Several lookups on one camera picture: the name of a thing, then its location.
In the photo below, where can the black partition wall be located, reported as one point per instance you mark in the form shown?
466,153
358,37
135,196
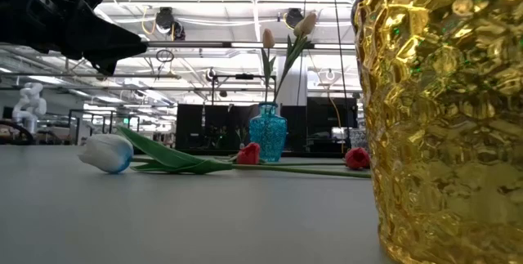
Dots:
192,125

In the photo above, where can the black metal gantry frame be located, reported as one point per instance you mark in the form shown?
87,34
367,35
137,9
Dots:
244,76

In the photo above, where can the gold textured glass vase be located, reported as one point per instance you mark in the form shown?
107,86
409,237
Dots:
445,133

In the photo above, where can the white artificial tulip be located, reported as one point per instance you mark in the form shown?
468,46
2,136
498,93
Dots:
106,153

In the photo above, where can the red artificial tulip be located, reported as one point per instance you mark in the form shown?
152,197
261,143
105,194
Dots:
248,153
357,158

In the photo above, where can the clear glass vase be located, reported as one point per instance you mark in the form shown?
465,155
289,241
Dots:
358,139

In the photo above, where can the blue glass vase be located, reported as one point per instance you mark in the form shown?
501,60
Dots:
267,133

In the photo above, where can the long horizontal metal bar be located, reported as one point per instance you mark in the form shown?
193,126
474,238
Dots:
204,44

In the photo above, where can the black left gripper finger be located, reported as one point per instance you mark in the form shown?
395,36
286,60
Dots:
102,39

